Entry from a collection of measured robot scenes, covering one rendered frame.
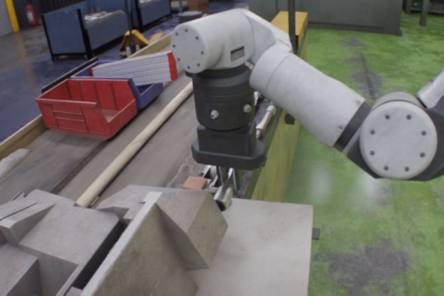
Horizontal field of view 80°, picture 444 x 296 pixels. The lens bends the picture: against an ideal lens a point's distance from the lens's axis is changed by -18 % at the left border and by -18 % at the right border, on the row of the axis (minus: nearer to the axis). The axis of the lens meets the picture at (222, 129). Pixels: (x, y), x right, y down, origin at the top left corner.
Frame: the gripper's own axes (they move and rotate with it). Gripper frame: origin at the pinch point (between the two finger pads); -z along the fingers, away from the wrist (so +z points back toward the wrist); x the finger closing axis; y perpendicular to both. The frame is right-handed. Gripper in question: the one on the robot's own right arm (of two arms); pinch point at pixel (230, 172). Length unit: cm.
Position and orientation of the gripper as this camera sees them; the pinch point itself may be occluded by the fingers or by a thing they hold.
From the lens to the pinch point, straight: 54.2
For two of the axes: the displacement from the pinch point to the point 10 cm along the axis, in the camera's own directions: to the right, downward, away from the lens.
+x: -9.5, -1.0, 3.1
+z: -0.7, -8.6, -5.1
